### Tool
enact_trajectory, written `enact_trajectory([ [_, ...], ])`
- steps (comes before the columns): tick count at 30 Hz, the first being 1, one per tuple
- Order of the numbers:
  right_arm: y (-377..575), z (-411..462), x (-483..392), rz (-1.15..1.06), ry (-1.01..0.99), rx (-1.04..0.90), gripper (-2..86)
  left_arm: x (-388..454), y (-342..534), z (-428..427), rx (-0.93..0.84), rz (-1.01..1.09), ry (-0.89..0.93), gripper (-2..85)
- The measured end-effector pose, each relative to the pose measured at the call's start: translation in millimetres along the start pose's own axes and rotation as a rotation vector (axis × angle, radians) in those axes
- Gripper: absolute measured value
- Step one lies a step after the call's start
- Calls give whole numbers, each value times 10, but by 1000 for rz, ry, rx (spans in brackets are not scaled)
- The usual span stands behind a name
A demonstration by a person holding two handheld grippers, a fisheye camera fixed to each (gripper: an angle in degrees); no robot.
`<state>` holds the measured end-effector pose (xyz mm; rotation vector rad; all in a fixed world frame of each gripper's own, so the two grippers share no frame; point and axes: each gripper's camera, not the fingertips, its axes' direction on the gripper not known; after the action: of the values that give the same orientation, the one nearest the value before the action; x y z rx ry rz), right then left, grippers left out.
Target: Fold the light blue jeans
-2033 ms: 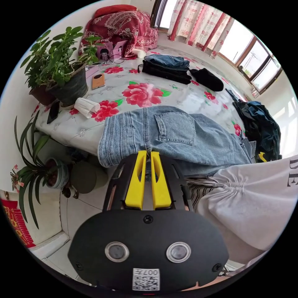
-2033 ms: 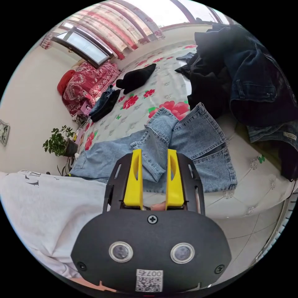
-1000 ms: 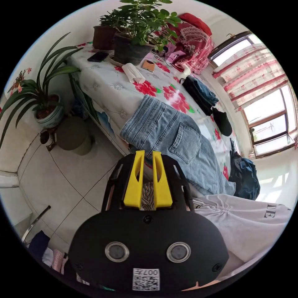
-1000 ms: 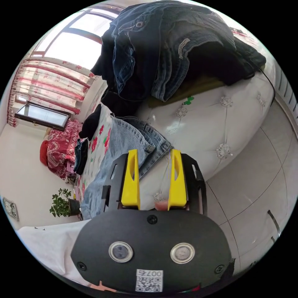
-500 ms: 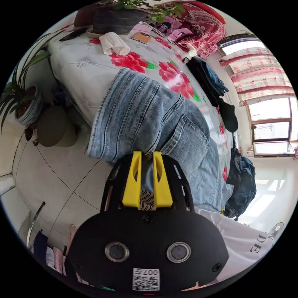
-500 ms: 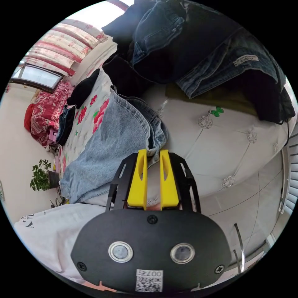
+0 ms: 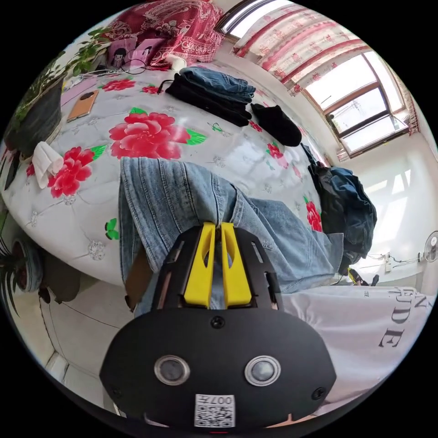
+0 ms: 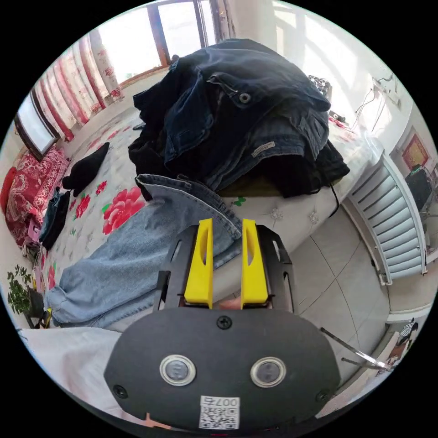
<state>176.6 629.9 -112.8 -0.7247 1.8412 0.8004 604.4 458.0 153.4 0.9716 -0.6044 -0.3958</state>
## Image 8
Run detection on green potted plant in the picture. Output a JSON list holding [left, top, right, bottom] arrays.
[[7, 264, 45, 317]]

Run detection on pile of clothes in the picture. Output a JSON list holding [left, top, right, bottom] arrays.
[[128, 38, 350, 199]]

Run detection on window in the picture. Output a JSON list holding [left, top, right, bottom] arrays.
[[95, 0, 219, 84]]

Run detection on bed with floral sheet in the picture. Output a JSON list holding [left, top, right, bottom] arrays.
[[32, 70, 386, 305]]

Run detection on framed mirror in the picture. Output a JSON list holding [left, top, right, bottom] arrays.
[[13, 90, 61, 162]]

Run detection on black garment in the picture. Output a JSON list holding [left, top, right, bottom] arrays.
[[62, 142, 111, 198]]

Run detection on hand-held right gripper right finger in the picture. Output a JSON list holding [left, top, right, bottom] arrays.
[[240, 219, 268, 309]]

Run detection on floral curtain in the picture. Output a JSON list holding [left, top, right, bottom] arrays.
[[33, 32, 125, 143]]

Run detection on person's body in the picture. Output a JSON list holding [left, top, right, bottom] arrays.
[[17, 327, 151, 420]]

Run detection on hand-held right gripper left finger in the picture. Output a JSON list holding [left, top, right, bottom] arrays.
[[184, 219, 214, 308]]

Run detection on red patterned quilt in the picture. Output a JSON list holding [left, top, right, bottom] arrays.
[[0, 147, 69, 248]]

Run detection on light blue jeans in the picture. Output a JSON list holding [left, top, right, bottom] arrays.
[[44, 173, 244, 330]]

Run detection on white radiator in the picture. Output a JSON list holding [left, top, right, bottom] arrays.
[[347, 153, 428, 285]]

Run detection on dark teal garment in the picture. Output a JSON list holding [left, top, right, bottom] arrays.
[[38, 187, 71, 250]]

